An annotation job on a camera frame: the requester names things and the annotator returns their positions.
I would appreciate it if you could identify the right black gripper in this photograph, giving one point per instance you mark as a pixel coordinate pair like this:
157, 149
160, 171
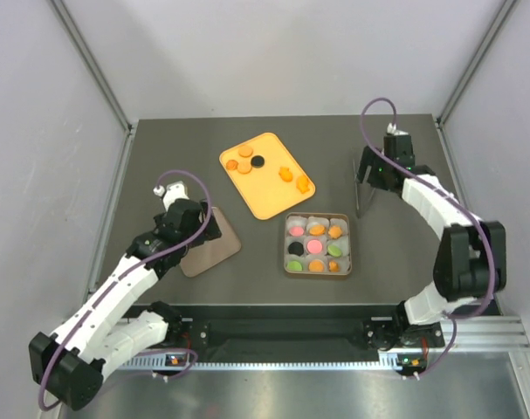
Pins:
370, 159

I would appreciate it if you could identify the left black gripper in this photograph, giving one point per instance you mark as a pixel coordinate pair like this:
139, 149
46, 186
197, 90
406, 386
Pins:
210, 232

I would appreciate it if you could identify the metal tongs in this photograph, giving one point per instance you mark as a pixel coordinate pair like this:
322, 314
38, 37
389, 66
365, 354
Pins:
364, 192

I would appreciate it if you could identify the gold tin lid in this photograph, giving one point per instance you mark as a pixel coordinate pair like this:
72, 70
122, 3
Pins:
212, 253

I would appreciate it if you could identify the round orange biscuit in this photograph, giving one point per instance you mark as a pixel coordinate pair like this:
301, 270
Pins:
317, 230

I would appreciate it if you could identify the green cookie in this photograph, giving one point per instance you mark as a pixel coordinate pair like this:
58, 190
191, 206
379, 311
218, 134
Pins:
294, 265
334, 251

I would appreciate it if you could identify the pink sandwich cookie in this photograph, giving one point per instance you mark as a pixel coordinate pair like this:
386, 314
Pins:
297, 231

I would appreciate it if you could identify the small orange flower cookie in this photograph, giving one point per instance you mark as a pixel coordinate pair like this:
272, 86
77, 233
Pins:
333, 266

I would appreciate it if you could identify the black sandwich cookie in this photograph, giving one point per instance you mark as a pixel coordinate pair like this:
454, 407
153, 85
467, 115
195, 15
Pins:
296, 248
257, 161

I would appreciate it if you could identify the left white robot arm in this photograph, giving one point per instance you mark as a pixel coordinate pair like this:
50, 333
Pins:
72, 362

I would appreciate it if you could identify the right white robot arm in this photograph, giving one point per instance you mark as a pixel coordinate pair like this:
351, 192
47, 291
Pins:
470, 263

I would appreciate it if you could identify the brown flower cookie left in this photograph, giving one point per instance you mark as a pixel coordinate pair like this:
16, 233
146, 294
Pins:
232, 164

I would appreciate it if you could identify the orange fish cookie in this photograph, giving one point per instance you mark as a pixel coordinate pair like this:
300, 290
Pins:
303, 184

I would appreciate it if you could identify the orange star cookie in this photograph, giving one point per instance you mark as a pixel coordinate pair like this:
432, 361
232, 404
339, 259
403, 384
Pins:
285, 174

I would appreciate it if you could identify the orange round cookie top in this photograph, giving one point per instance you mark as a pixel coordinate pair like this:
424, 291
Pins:
245, 151

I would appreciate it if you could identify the orange plastic tray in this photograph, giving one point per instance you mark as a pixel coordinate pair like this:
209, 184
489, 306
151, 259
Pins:
264, 192

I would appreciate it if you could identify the gold cookie tin box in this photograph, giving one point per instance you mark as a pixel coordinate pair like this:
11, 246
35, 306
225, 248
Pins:
308, 220

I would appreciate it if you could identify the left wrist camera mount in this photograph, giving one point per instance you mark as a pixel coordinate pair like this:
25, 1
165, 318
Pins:
171, 193

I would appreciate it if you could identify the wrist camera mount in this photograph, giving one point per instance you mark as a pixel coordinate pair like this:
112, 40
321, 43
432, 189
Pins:
171, 193
392, 129

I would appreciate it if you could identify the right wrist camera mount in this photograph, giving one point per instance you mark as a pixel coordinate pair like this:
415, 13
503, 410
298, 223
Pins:
392, 129

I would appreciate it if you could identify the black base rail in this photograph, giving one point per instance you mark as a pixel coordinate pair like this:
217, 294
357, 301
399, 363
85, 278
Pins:
298, 333

